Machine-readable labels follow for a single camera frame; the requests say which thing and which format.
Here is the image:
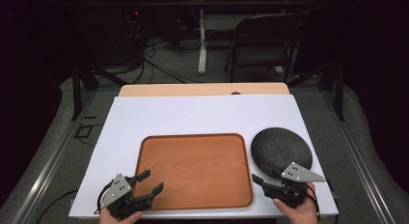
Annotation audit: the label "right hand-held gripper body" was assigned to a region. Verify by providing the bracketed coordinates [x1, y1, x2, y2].
[261, 161, 327, 210]

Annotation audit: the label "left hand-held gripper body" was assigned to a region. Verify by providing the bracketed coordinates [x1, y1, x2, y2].
[97, 173, 154, 222]

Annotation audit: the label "dark speckled round plate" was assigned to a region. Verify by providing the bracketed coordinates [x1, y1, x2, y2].
[250, 126, 314, 181]

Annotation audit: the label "brown wooden tray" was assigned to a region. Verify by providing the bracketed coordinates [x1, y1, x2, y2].
[132, 132, 254, 211]

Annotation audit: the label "person's right hand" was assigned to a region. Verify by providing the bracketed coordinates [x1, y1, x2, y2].
[273, 182, 319, 224]

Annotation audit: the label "person's left hand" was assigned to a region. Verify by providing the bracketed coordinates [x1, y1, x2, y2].
[98, 207, 143, 224]

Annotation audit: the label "white board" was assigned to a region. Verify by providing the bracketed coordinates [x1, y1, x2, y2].
[68, 94, 340, 219]

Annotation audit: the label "light wooden table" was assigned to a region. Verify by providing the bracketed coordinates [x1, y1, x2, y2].
[118, 82, 291, 98]

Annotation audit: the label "black metal stand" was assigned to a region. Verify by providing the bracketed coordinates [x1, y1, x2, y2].
[286, 54, 347, 123]
[66, 1, 129, 122]

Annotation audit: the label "black folding chair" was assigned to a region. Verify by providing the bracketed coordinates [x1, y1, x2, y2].
[224, 13, 307, 84]

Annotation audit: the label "white table leg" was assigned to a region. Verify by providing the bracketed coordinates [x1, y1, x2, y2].
[197, 9, 208, 75]

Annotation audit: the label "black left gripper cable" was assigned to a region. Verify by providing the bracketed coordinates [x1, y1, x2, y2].
[94, 181, 114, 215]

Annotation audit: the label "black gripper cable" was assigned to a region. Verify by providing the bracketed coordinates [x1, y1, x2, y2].
[306, 192, 321, 219]
[94, 181, 114, 215]

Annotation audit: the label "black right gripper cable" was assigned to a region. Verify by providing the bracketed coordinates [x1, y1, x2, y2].
[306, 192, 321, 219]

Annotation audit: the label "black floor cable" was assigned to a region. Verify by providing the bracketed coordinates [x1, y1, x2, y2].
[34, 189, 79, 224]

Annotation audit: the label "grey metal rail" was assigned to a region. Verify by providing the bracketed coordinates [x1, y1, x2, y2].
[320, 88, 400, 224]
[11, 88, 98, 224]

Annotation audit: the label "black floor cables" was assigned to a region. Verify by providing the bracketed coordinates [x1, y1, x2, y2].
[126, 10, 206, 85]

